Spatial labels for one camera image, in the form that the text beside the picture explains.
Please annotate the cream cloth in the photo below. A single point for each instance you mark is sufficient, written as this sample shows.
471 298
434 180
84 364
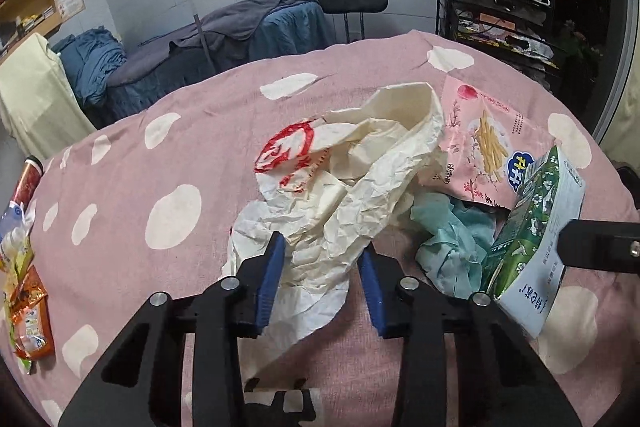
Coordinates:
35 97

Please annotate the massage bed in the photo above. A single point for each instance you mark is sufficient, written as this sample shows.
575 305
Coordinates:
290 32

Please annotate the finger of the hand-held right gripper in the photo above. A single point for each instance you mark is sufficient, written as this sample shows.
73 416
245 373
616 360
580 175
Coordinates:
600 247

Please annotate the red orange snack packet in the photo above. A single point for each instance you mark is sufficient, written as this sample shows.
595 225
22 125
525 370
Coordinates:
32 317

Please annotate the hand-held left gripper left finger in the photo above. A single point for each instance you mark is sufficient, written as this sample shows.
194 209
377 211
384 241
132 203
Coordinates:
267 287

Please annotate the potted flower plant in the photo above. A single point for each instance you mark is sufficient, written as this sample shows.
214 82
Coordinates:
580 49

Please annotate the green patterned carton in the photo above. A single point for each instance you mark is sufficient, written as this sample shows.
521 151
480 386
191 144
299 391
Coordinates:
530 217

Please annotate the pink snack bag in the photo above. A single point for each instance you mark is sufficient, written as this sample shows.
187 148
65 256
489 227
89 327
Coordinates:
470 127

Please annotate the red snack can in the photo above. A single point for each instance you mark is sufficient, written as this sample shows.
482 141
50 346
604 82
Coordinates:
25 182

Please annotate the grey bed blanket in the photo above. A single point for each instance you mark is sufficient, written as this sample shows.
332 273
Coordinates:
235 19

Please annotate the cream paper bag red print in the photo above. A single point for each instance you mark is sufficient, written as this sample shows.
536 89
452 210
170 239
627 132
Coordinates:
360 187

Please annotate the cream towel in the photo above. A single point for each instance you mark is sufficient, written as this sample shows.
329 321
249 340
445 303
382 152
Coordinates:
625 117

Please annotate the teal crumpled cloth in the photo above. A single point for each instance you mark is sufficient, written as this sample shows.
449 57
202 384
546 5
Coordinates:
450 237

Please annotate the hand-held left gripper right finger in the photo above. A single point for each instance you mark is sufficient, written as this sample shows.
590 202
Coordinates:
375 292

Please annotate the blue cloth pile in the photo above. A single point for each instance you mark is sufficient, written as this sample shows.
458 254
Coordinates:
92 62

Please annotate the clear plastic bottle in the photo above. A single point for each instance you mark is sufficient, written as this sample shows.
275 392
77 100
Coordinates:
12 227

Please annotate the black storage cart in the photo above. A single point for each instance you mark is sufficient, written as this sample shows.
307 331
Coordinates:
500 2

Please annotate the black round stool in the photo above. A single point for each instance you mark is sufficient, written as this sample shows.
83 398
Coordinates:
352 0

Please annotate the yellow green snack packet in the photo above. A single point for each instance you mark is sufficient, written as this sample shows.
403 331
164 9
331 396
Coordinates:
15 267

